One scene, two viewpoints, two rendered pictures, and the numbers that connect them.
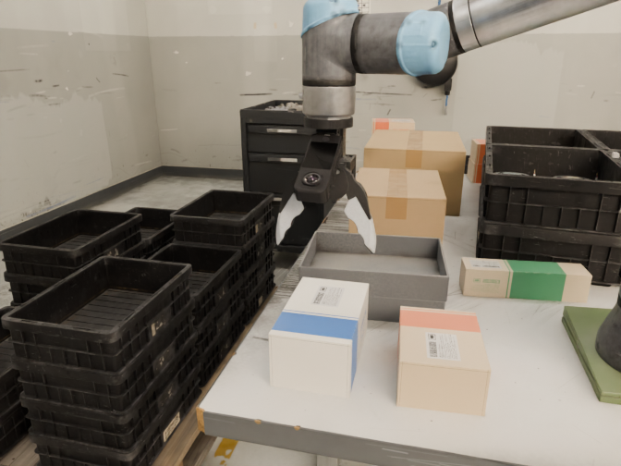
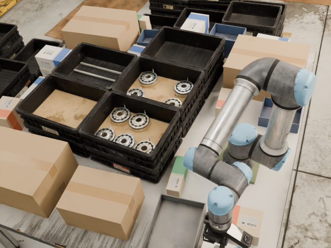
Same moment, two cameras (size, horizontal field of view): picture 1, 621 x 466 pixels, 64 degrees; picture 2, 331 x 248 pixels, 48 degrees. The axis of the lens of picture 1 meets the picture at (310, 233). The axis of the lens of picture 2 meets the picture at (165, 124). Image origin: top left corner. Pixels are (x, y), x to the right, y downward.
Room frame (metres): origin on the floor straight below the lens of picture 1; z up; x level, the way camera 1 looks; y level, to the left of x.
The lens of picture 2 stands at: (0.71, 0.54, 2.19)
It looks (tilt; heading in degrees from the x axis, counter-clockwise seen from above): 48 degrees down; 285
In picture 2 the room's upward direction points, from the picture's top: 9 degrees counter-clockwise
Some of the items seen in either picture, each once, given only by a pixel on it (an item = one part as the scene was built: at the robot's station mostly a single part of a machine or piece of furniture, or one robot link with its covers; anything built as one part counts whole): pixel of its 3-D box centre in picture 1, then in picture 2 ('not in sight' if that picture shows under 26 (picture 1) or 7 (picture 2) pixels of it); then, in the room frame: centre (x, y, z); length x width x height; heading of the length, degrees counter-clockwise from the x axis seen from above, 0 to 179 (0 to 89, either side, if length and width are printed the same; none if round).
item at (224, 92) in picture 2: not in sight; (229, 104); (0.71, -0.89, 0.74); 0.16 x 0.12 x 0.07; 81
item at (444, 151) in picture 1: (413, 168); (22, 170); (1.67, -0.35, 0.80); 0.40 x 0.30 x 0.20; 168
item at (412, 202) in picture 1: (395, 211); (102, 201); (1.25, -0.22, 0.78); 0.30 x 0.22 x 0.16; 170
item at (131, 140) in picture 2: not in sight; (123, 141); (1.20, -0.50, 0.86); 0.10 x 0.10 x 0.01
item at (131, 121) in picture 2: not in sight; (138, 120); (1.15, -0.64, 0.86); 0.10 x 0.10 x 0.01
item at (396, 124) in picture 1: (392, 129); not in sight; (1.97, -0.32, 0.89); 0.16 x 0.12 x 0.07; 83
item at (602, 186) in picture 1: (551, 165); (129, 122); (1.17, -0.58, 0.92); 0.40 x 0.30 x 0.02; 161
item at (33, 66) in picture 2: not in sight; (41, 71); (2.25, -1.63, 0.31); 0.40 x 0.30 x 0.34; 77
